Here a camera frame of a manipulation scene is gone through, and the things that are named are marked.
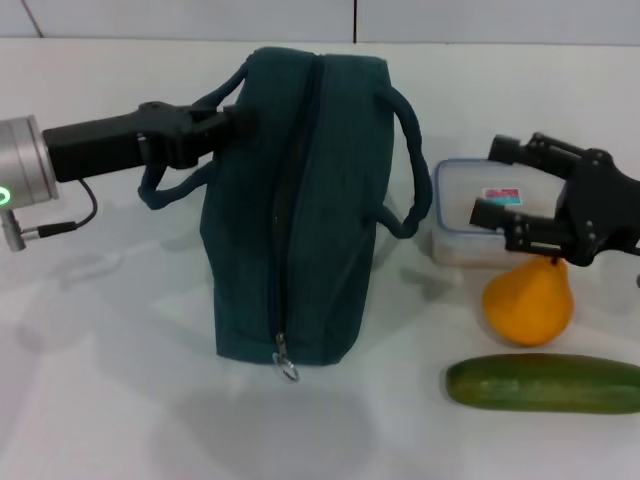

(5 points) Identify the clear blue-rimmed plastic food container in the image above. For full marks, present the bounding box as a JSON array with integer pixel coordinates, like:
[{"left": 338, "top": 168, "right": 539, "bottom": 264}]
[{"left": 432, "top": 157, "right": 569, "bottom": 269}]

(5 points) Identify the green cucumber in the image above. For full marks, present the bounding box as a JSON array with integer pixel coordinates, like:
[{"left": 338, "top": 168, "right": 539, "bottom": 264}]
[{"left": 445, "top": 352, "right": 640, "bottom": 416}]

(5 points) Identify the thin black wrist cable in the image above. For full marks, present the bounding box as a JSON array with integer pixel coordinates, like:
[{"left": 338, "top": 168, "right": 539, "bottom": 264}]
[{"left": 36, "top": 177, "right": 99, "bottom": 237}]

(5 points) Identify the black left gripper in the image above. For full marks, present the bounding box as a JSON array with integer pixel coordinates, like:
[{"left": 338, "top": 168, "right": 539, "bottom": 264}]
[{"left": 41, "top": 94, "right": 262, "bottom": 183}]

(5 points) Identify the orange yellow pear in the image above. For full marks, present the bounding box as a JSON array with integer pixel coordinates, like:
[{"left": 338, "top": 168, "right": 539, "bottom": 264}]
[{"left": 481, "top": 256, "right": 576, "bottom": 348}]

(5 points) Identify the dark teal fabric lunch bag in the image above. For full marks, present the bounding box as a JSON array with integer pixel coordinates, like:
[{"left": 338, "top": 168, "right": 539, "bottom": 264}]
[{"left": 136, "top": 45, "right": 434, "bottom": 385}]

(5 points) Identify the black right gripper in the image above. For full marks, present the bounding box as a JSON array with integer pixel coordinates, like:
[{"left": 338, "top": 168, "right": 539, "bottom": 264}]
[{"left": 469, "top": 131, "right": 640, "bottom": 267}]

